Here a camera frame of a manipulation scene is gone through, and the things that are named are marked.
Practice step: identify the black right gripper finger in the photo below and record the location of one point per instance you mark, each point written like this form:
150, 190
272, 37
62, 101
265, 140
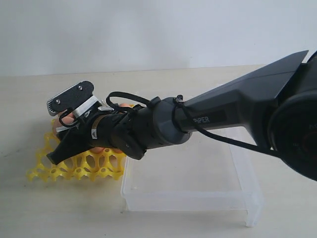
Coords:
70, 146

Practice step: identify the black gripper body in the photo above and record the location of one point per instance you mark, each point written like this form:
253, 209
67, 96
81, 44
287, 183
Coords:
107, 129

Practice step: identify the brown egg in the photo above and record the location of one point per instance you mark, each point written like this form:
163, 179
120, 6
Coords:
56, 124
124, 106
101, 149
68, 119

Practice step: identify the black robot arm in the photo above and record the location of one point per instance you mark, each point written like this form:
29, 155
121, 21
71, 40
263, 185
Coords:
272, 110

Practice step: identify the yellow plastic egg tray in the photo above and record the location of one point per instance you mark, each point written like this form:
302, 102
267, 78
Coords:
86, 165

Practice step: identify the clear plastic bin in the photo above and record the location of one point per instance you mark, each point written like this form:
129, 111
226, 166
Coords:
199, 175

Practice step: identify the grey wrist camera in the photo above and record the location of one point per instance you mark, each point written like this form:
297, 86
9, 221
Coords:
71, 98

